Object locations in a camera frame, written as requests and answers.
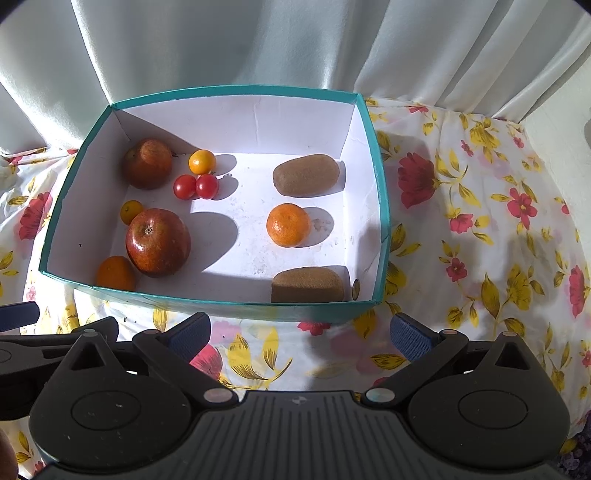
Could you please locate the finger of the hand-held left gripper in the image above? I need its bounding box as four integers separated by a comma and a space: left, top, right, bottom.
0, 302, 41, 332
0, 316, 120, 370

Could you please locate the brown kiwi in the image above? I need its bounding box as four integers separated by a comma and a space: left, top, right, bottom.
270, 266, 346, 304
272, 153, 341, 198

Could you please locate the red cherry tomato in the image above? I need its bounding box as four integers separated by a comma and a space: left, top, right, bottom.
172, 174, 198, 200
195, 173, 221, 200

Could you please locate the white curtain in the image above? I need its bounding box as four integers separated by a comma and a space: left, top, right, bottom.
0, 0, 591, 156

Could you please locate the bright orange mandarin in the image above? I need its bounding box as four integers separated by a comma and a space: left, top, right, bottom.
266, 202, 313, 248
95, 255, 138, 292

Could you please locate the teal cardboard box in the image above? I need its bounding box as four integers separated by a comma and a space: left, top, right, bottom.
38, 84, 393, 324

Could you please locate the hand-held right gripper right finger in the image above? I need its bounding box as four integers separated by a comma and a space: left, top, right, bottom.
362, 312, 551, 409

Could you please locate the dark purple cloth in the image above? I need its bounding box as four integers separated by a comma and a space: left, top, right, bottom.
556, 438, 591, 480

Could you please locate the floral tablecloth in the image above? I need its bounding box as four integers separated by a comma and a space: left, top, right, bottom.
0, 96, 591, 480

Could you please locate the large red apple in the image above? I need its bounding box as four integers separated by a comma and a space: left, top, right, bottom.
125, 208, 192, 279

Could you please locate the dull red apple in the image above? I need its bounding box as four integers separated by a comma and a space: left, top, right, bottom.
121, 137, 174, 190

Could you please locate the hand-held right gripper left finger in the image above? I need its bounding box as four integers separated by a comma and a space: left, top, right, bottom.
54, 312, 238, 408

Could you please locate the yellow cherry tomato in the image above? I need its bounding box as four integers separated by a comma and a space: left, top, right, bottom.
119, 199, 145, 226
188, 148, 218, 176

